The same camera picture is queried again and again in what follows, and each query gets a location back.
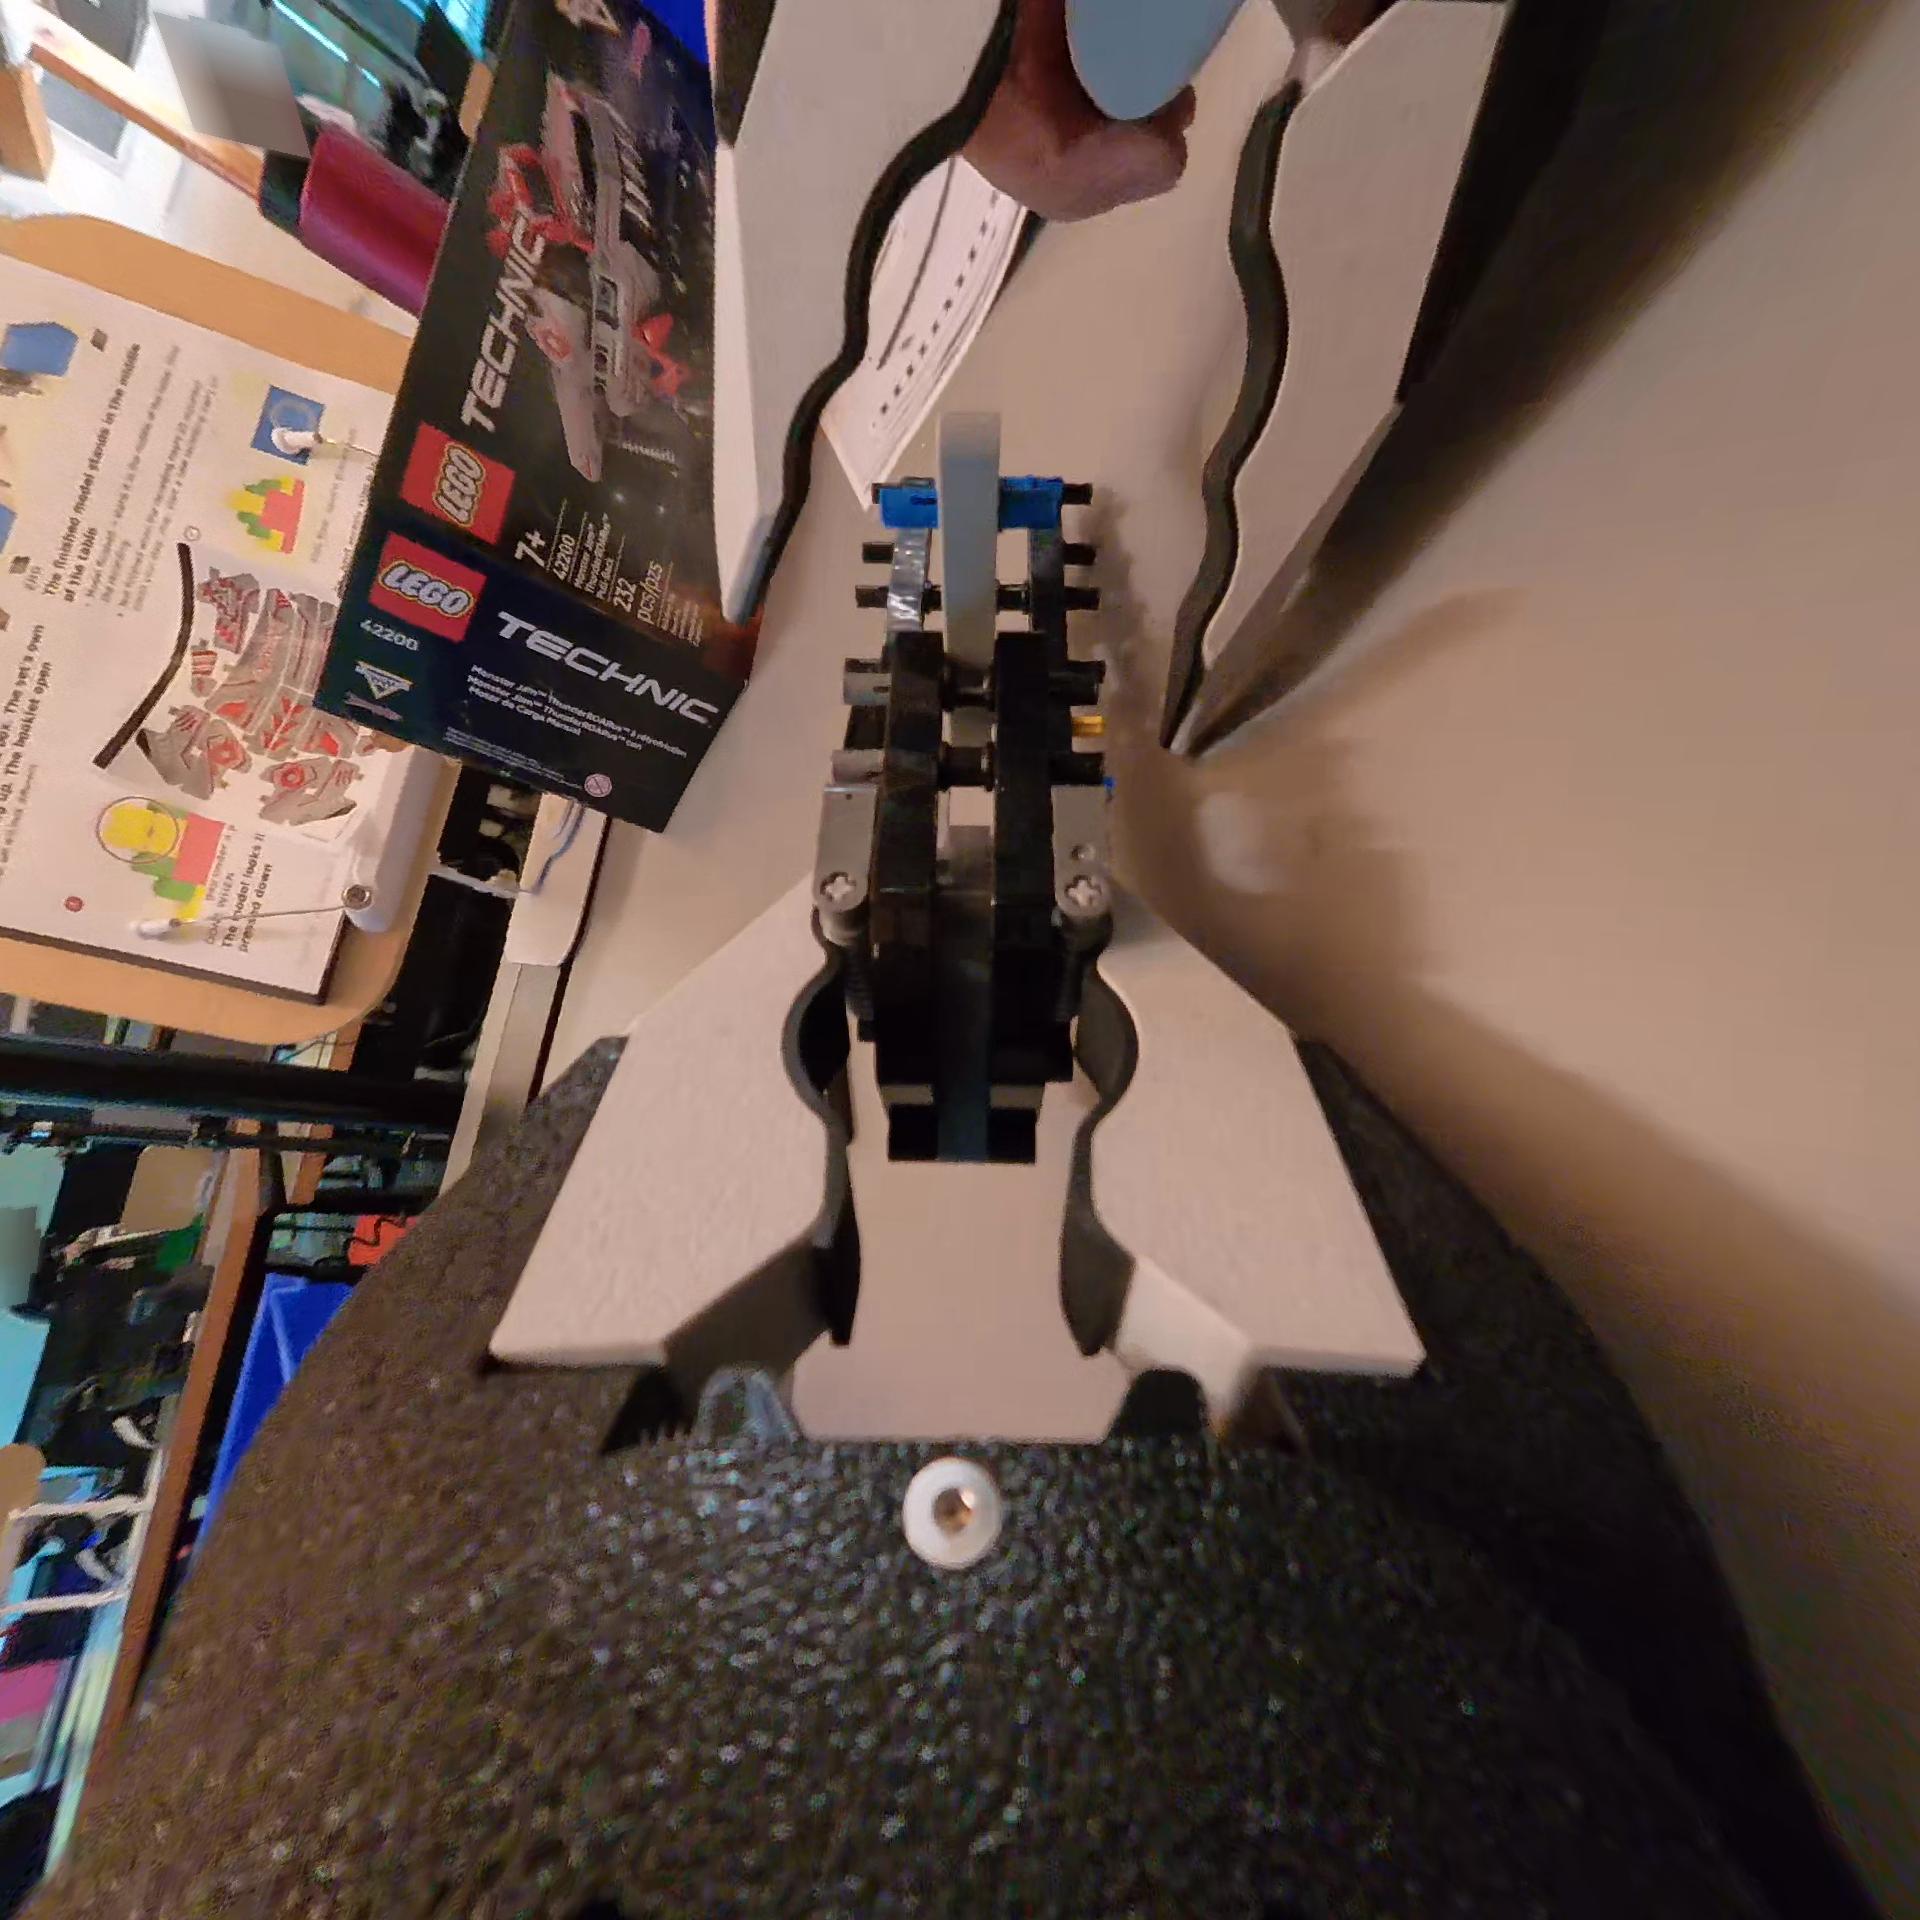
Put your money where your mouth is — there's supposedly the dark toy set box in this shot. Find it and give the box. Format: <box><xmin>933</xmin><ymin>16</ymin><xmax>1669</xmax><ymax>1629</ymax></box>
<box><xmin>315</xmin><ymin>0</ymin><xmax>759</xmax><ymax>834</ymax></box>

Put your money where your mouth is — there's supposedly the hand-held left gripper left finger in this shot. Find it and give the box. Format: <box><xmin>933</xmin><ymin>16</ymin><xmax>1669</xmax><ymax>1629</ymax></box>
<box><xmin>486</xmin><ymin>880</ymin><xmax>861</xmax><ymax>1374</ymax></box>

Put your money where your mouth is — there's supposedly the blue storage bin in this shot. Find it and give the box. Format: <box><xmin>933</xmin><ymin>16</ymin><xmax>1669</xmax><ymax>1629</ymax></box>
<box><xmin>195</xmin><ymin>1272</ymin><xmax>357</xmax><ymax>1536</ymax></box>

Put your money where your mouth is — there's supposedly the black toy brick model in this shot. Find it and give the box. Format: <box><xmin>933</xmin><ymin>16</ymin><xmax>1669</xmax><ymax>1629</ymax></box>
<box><xmin>813</xmin><ymin>413</ymin><xmax>1120</xmax><ymax>1168</ymax></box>

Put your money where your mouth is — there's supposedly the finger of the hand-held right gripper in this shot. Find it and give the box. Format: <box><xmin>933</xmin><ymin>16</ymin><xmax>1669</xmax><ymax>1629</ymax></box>
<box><xmin>1161</xmin><ymin>0</ymin><xmax>1518</xmax><ymax>755</ymax></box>
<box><xmin>710</xmin><ymin>0</ymin><xmax>1023</xmax><ymax>625</ymax></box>

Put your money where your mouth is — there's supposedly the open instruction booklet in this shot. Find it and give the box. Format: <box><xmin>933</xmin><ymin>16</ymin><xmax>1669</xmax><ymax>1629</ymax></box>
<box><xmin>816</xmin><ymin>151</ymin><xmax>1038</xmax><ymax>474</ymax></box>

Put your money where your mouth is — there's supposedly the maroon tumbler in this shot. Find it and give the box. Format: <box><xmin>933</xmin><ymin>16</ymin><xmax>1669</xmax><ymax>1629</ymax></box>
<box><xmin>262</xmin><ymin>128</ymin><xmax>453</xmax><ymax>314</ymax></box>

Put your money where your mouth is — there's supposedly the instruction poster on clipboard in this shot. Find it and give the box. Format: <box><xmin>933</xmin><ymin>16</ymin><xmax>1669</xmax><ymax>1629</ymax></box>
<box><xmin>0</xmin><ymin>218</ymin><xmax>460</xmax><ymax>1053</ymax></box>

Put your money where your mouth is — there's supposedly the person's right hand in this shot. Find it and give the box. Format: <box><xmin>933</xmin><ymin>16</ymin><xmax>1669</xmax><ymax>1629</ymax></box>
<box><xmin>966</xmin><ymin>0</ymin><xmax>1201</xmax><ymax>227</ymax></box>

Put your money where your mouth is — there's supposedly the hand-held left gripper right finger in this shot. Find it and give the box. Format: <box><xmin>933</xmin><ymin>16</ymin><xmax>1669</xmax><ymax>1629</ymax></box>
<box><xmin>1064</xmin><ymin>904</ymin><xmax>1425</xmax><ymax>1433</ymax></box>

